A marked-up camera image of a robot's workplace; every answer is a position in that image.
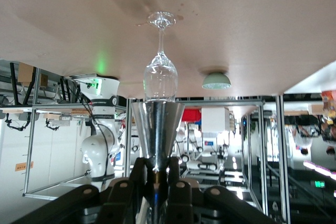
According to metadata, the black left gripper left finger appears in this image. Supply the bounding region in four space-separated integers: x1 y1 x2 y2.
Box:
15 157 148 224

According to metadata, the clear wine glass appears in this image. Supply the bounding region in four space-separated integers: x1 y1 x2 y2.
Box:
143 11 179 103

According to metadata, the aluminium post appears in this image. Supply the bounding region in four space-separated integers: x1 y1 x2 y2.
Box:
275 94 292 224

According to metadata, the green ceramic bowl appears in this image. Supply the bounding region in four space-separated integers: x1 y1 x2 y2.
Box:
201 72 232 90

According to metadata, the red storage bin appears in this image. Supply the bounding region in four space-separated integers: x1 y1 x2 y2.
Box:
182 108 203 123

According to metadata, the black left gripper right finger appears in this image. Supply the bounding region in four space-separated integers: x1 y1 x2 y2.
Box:
167 157 278 224

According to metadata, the person in white shirt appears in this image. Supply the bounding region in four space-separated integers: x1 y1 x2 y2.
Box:
295 124 314 155

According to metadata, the aluminium extrusion frame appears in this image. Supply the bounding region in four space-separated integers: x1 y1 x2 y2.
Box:
23 66 132 200

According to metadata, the white cabinet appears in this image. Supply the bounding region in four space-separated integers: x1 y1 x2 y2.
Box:
201 107 230 147

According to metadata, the yellow orange snack bag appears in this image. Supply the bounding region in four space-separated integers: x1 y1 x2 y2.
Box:
320 90 336 120

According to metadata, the orange wall label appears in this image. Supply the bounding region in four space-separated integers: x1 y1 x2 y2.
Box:
15 161 34 172

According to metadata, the brown cardboard box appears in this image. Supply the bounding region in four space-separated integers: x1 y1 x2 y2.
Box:
17 62 35 88

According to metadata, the steel double jigger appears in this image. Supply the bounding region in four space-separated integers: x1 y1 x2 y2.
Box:
130 101 186 224

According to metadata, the ceiling light strip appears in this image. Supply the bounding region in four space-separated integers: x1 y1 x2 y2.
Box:
303 159 336 180

